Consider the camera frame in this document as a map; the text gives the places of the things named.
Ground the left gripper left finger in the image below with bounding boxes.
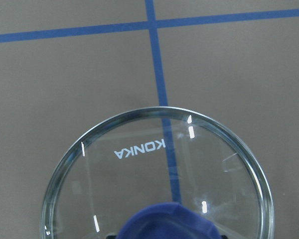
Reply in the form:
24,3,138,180
108,234,117,239

